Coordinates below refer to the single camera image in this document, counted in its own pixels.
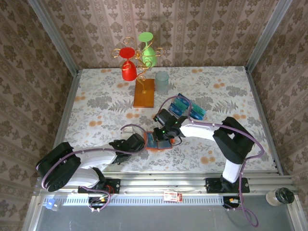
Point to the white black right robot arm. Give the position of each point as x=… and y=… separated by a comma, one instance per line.
x=199, y=131

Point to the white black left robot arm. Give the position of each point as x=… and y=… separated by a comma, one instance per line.
x=96, y=156

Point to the teal credit card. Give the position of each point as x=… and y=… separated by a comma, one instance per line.
x=176, y=102
x=199, y=108

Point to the translucent plastic cup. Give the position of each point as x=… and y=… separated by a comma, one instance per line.
x=161, y=84

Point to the aluminium mounting beam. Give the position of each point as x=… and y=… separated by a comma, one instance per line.
x=163, y=184

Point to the small red matchbox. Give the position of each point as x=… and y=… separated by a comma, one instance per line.
x=172, y=196

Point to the red plastic wine glass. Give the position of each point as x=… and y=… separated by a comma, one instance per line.
x=128, y=71

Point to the green plastic wine glass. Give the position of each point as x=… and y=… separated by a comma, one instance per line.
x=149, y=56

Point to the blue plug connector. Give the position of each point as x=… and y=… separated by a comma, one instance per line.
x=50, y=204

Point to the clear jar black lid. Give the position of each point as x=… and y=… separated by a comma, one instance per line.
x=285, y=195

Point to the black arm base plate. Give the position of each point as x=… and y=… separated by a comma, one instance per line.
x=114, y=184
x=211, y=186

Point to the aluminium table side rail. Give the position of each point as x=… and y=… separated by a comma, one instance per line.
x=260, y=108
x=68, y=101

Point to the aluminium lower frame rail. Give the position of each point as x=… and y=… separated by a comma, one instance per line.
x=299, y=216
x=32, y=216

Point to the aluminium frame post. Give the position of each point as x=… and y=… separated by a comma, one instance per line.
x=267, y=36
x=54, y=36

